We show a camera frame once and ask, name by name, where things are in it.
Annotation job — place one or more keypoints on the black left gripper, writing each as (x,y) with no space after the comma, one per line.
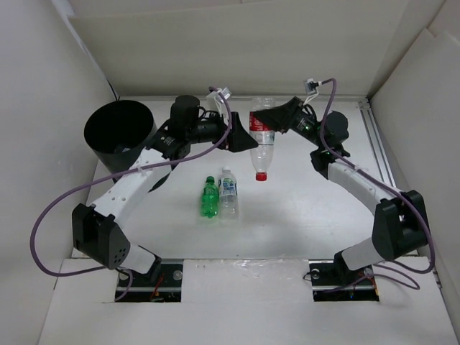
(238,139)

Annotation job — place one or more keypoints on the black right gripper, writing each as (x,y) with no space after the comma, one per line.
(282,118)

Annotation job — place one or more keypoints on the clear bottle red label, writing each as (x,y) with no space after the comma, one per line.
(262,155)

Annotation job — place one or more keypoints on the clear bottle blue green label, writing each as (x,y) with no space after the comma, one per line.
(228,195)

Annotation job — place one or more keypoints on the green plastic soda bottle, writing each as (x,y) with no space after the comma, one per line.
(210,199)

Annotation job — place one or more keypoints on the clear bottle blue orange label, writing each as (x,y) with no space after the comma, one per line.
(120,148)

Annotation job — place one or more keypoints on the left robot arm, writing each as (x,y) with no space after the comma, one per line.
(140,156)

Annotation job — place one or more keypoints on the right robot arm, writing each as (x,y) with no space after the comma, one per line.
(400,222)

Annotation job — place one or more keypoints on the black plastic bin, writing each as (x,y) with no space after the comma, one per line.
(120,122)

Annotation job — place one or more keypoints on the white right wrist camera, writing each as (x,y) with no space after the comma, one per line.
(311,89)

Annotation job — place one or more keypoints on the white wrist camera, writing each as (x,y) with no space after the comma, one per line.
(216,97)
(311,89)

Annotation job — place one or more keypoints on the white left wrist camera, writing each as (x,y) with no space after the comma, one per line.
(216,97)

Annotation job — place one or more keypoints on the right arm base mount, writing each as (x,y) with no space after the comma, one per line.
(332,281)

